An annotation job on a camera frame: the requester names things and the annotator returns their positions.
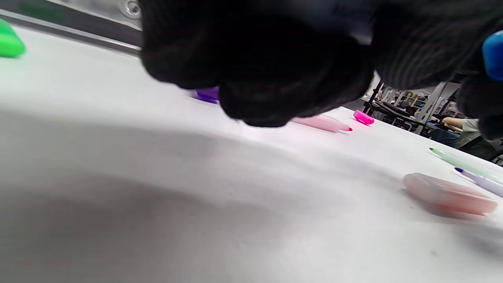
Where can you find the person's right hand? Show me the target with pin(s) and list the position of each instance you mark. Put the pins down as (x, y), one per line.
(424, 47)

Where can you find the purple highlighter cap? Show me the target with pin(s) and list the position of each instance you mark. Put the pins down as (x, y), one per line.
(208, 95)

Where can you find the orange highlighter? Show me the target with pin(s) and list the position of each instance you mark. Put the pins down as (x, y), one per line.
(448, 192)

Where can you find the green highlighter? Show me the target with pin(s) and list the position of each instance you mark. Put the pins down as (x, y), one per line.
(456, 160)

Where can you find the purple highlighter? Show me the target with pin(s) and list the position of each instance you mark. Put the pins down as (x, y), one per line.
(483, 181)

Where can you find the pink highlighter cap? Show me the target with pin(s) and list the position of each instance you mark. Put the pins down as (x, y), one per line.
(363, 118)

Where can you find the person's left hand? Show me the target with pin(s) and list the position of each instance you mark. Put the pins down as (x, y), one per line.
(255, 59)

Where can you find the green highlighter cap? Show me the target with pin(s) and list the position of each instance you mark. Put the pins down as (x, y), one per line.
(10, 43)

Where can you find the pink highlighter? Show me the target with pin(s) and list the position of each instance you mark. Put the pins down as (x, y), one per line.
(322, 122)

